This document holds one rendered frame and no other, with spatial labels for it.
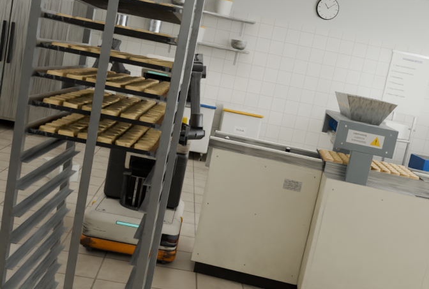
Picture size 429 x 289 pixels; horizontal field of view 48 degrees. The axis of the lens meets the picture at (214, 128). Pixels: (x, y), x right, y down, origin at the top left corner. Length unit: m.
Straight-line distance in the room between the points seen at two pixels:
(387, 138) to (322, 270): 0.85
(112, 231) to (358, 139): 1.61
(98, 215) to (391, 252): 1.78
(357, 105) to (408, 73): 4.78
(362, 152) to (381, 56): 4.75
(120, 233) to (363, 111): 1.67
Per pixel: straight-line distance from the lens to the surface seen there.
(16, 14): 6.43
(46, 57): 6.32
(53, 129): 1.63
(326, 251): 2.97
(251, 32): 7.04
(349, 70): 7.36
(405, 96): 7.68
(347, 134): 2.82
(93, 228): 3.23
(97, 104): 1.54
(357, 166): 2.86
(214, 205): 3.09
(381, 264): 3.04
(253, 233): 3.12
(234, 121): 6.41
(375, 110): 2.93
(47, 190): 1.96
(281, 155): 3.01
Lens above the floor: 1.38
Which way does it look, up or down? 8 degrees down
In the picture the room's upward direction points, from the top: 11 degrees clockwise
